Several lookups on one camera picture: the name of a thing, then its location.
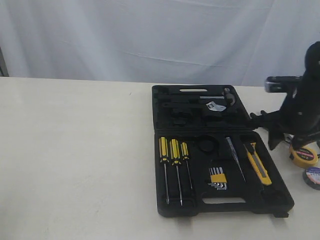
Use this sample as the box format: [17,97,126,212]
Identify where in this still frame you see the yellow utility knife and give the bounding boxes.
[244,142,272,186]

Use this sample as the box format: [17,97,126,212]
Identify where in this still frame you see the middle yellow black screwdriver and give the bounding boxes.
[169,138,183,206]

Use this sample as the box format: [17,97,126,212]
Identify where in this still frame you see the white fabric backdrop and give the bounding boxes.
[0,0,320,86]

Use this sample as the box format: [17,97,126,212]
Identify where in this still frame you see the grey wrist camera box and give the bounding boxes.
[264,76,302,93]

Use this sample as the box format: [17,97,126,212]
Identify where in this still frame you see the claw hammer black handle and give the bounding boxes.
[158,88,236,106]

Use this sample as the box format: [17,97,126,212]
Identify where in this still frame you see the black PVC insulating tape roll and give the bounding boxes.
[302,166,320,191]

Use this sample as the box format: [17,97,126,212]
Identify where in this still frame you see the small yellow black screwdriver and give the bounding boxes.
[180,142,193,190]

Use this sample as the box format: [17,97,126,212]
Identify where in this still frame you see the black plastic tool case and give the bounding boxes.
[151,85,294,218]

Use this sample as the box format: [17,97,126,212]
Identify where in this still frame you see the black orange combination pliers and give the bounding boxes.
[249,110,293,145]

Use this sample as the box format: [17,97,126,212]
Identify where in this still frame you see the large yellow black screwdriver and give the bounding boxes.
[158,136,170,205]

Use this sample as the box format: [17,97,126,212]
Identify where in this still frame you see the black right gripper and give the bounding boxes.
[249,82,320,153]

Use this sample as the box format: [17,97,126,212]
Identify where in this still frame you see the hex key set yellow holder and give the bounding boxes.
[208,167,228,191]

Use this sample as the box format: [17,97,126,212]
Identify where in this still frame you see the yellow tape measure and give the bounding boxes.
[289,146,319,169]

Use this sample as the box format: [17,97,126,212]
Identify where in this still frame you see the clear voltage tester pen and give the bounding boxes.
[225,136,246,182]

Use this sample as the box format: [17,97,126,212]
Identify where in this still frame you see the adjustable wrench black handle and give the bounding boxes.
[162,101,227,112]

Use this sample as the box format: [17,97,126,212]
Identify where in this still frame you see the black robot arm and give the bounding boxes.
[250,41,320,150]

